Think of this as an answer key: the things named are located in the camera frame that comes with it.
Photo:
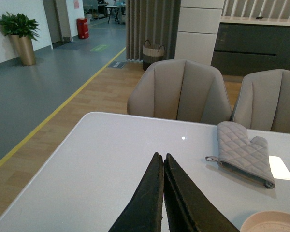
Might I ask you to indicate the beige chair left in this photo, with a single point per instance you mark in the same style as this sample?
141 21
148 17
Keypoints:
181 89

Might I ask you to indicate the grey quilted oven mitt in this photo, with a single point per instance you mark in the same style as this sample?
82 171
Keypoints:
238 154

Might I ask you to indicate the dark grey cabinet counter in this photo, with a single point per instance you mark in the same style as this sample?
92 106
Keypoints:
242 49

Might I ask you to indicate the red bin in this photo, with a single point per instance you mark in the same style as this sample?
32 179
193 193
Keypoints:
82 28

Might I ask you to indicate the background desk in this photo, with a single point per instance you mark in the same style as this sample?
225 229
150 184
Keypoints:
118 11

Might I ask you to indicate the grey pleated curtain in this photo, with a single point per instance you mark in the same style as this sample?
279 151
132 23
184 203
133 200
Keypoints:
153 20

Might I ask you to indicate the grey floor mat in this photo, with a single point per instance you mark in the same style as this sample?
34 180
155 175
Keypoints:
117 64

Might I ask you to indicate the beige chair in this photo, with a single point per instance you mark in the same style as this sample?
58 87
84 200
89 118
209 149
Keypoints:
263 102
181 89

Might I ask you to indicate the woven basket with handles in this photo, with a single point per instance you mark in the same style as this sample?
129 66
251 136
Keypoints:
152 53

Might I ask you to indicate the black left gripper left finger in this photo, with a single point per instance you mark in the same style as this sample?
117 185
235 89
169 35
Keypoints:
144 211

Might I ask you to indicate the beige chair right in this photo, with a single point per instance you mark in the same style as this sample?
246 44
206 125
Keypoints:
263 102

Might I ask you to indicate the beige ceramic plate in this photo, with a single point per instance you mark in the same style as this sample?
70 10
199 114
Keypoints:
267 221

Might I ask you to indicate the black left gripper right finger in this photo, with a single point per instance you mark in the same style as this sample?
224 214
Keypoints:
188 209

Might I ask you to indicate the green potted plant gold pot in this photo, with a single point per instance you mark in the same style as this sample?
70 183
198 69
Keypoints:
22 31

